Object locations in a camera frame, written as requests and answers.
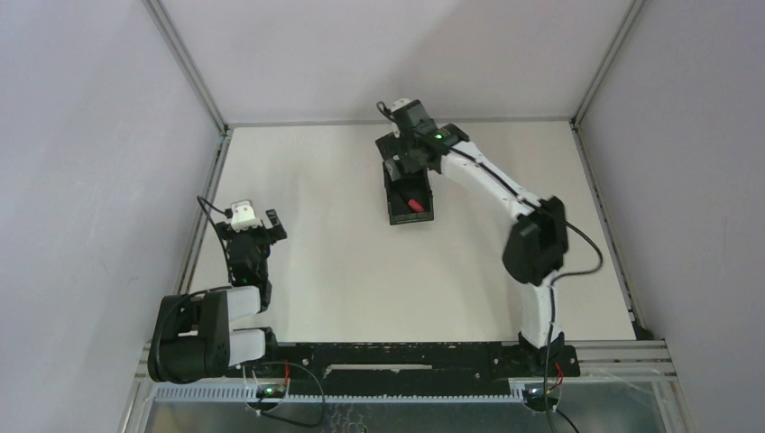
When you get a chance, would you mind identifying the controller circuit board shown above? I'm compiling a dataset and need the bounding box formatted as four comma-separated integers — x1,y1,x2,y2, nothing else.
522,387,559,413
256,385,288,400

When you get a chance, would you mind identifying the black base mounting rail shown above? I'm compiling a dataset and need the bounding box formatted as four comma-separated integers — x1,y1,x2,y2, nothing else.
243,342,581,396

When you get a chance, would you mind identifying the left controller circuit board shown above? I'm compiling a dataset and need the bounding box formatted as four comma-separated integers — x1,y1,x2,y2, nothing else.
256,385,288,400

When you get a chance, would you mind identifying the right controller circuit board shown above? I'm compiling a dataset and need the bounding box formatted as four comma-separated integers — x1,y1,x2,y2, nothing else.
522,387,559,413

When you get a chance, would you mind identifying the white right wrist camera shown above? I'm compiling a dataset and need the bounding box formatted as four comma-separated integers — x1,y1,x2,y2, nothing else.
390,98,411,112

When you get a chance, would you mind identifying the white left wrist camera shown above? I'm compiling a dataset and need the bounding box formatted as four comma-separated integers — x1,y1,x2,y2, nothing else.
230,199,263,232

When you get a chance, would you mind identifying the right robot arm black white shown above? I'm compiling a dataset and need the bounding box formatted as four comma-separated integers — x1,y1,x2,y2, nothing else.
375,98,593,375

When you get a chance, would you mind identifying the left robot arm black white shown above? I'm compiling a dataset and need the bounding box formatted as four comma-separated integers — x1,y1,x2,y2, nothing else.
147,207,287,384

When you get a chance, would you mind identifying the grey slotted cable duct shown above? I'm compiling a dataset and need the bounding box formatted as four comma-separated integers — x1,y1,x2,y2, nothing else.
154,383,524,403

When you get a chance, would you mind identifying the black plastic bin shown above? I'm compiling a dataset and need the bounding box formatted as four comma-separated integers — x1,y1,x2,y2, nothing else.
382,164,435,226

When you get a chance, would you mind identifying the left black cable loop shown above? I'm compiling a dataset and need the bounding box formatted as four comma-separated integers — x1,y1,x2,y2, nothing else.
244,361,327,429

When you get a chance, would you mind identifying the red handled screwdriver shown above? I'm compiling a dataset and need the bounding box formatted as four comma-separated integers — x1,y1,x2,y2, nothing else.
401,194,425,213

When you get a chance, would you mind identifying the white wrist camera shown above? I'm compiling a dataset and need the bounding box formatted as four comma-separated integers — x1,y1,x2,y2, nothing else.
230,199,263,232
390,98,411,112

